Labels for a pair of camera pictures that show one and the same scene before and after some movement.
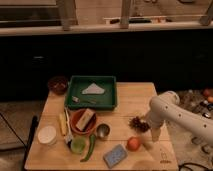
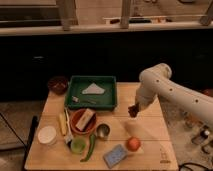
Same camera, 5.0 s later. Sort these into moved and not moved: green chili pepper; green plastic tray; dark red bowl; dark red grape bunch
Moved: dark red grape bunch
Not moved: dark red bowl; green chili pepper; green plastic tray
